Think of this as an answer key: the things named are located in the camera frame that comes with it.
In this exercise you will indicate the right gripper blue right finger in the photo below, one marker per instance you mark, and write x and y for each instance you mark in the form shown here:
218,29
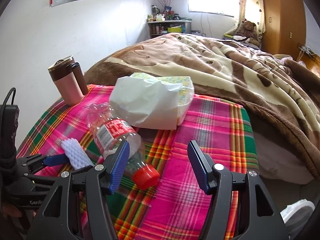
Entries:
202,165

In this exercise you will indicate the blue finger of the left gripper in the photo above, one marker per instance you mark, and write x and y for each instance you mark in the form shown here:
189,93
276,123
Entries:
55,160

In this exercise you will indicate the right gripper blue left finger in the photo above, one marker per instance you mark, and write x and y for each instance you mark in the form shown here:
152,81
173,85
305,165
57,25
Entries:
114,168

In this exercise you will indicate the clear plastic bottle red cap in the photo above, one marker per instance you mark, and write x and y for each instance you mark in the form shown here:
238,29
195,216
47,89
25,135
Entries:
109,130

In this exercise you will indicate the pink plaid tablecloth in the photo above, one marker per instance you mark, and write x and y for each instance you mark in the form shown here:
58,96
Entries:
176,208

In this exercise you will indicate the white tissue pack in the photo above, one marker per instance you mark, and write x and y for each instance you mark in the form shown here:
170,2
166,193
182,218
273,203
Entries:
146,101

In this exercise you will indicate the white shoe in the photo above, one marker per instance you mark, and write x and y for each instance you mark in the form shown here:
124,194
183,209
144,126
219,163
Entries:
296,215

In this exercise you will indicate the brown beige fleece blanket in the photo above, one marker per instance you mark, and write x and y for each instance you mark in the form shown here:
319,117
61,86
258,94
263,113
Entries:
280,94

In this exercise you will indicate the brown teddy bear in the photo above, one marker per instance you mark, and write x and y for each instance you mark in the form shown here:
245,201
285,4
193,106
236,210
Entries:
248,31

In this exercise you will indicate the dark cluttered shelf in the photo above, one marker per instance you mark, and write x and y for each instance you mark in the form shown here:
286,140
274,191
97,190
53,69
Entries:
159,28

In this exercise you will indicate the wooden bed headboard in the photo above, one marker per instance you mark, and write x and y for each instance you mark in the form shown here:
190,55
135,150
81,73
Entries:
312,62

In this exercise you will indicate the wooden wardrobe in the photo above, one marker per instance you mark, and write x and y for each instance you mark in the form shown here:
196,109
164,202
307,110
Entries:
285,27

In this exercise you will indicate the patterned window curtain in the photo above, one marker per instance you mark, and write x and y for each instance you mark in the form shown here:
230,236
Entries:
253,11

